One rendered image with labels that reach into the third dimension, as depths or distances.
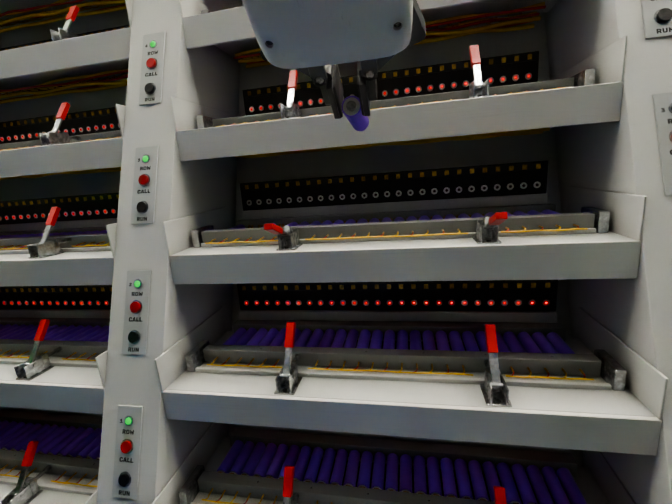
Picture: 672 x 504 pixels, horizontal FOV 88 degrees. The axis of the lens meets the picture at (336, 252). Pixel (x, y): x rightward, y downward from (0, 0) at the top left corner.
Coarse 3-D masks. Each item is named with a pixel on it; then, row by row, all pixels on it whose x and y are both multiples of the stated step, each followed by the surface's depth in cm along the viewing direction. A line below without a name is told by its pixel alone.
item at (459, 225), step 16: (336, 224) 53; (352, 224) 52; (368, 224) 51; (384, 224) 50; (400, 224) 50; (416, 224) 49; (432, 224) 49; (448, 224) 49; (464, 224) 48; (512, 224) 47; (528, 224) 47; (544, 224) 46; (560, 224) 46; (576, 224) 46; (592, 224) 45; (208, 240) 56; (224, 240) 54; (240, 240) 55; (256, 240) 55; (272, 240) 52
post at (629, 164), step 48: (576, 0) 53; (624, 0) 43; (576, 48) 53; (624, 96) 42; (576, 144) 54; (624, 144) 42; (624, 192) 42; (576, 288) 55; (624, 288) 43; (624, 336) 43; (624, 480) 44
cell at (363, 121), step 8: (352, 96) 31; (344, 104) 31; (352, 104) 31; (344, 112) 31; (352, 112) 31; (360, 112) 31; (352, 120) 32; (360, 120) 33; (368, 120) 36; (360, 128) 36
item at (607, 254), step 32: (576, 192) 54; (608, 192) 45; (192, 224) 57; (224, 224) 67; (608, 224) 44; (640, 224) 39; (192, 256) 51; (224, 256) 50; (256, 256) 49; (288, 256) 48; (320, 256) 47; (352, 256) 46; (384, 256) 46; (416, 256) 45; (448, 256) 44; (480, 256) 43; (512, 256) 43; (544, 256) 42; (576, 256) 41; (608, 256) 41
